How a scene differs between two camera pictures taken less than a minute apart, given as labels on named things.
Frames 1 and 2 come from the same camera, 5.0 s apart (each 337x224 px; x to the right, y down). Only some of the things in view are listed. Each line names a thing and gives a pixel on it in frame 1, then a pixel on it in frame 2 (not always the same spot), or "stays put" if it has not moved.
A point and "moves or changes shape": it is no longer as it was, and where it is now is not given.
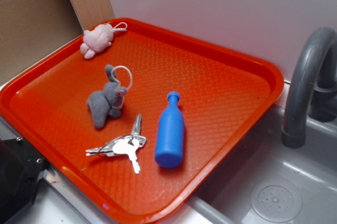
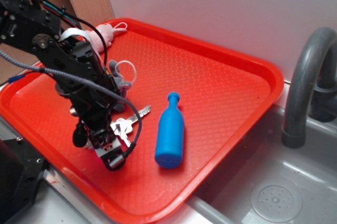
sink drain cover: x=276 y=203 stays put
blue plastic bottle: x=170 y=133 stays put
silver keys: x=127 y=145 moves or changes shape
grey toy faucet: x=312 y=87 stays put
